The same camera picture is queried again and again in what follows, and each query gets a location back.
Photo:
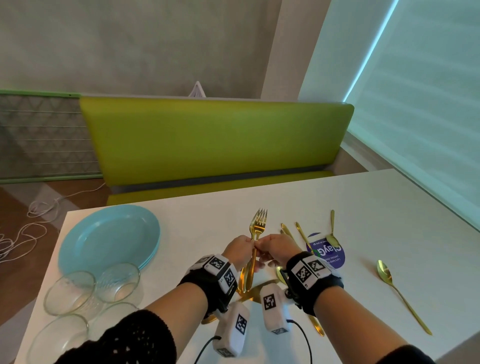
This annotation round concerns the person's left forearm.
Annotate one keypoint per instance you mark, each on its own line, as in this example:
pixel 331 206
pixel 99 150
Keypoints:
pixel 176 305

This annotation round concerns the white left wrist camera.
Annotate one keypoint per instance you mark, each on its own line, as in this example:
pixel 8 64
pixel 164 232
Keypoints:
pixel 234 330

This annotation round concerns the person's left hand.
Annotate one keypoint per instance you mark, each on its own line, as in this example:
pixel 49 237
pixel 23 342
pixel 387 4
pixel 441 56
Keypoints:
pixel 238 251

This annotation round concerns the teal plate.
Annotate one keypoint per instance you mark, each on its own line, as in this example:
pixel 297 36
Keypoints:
pixel 152 258
pixel 108 240

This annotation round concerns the black wrist band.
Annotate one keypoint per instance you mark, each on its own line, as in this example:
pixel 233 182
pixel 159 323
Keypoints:
pixel 313 279
pixel 213 277

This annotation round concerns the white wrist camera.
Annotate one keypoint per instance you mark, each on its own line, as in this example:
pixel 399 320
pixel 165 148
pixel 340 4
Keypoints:
pixel 273 307
pixel 234 330

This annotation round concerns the clear glass bowl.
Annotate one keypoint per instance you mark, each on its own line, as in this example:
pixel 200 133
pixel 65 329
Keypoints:
pixel 60 339
pixel 71 292
pixel 118 281

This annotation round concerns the black knitted sleeve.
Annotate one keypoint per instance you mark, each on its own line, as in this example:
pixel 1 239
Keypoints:
pixel 407 356
pixel 123 341

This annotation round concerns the person's left fingers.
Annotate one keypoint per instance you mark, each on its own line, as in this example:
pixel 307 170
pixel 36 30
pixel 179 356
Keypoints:
pixel 253 243

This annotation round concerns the green bench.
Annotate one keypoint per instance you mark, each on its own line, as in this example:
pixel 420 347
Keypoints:
pixel 210 138

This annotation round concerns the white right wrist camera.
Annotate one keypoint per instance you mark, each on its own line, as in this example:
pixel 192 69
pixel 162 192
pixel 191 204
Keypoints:
pixel 273 307

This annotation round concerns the black knitted right sleeve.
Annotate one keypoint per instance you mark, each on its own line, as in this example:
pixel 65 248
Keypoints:
pixel 407 356

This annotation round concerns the black left wrist band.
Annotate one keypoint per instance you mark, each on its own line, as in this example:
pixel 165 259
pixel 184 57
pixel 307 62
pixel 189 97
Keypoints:
pixel 213 277

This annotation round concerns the white window blind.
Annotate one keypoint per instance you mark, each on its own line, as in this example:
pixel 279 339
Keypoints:
pixel 423 93

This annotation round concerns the person's right fingers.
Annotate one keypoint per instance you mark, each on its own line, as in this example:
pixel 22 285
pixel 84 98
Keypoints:
pixel 265 247

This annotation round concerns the gold fork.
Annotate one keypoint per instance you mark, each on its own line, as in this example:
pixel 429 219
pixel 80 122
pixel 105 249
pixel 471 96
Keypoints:
pixel 256 225
pixel 263 221

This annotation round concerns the white triangular object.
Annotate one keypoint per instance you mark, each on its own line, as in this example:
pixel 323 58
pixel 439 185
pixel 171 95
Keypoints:
pixel 197 91

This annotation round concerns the person's right forearm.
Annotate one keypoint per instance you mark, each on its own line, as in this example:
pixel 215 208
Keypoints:
pixel 352 322

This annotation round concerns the round purple sticker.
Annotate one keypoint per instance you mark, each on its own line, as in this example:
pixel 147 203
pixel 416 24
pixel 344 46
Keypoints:
pixel 332 257

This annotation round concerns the black right wrist band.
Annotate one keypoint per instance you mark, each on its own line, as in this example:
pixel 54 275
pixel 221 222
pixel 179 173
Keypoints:
pixel 313 279

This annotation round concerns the patterned panel with green frame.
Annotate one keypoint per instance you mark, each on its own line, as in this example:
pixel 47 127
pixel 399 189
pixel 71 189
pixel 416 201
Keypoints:
pixel 41 135

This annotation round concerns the black knitted left sleeve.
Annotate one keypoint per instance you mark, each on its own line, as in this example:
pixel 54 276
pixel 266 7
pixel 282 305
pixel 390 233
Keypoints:
pixel 123 341

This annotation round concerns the person's right hand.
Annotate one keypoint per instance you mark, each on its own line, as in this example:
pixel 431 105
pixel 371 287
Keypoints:
pixel 281 247

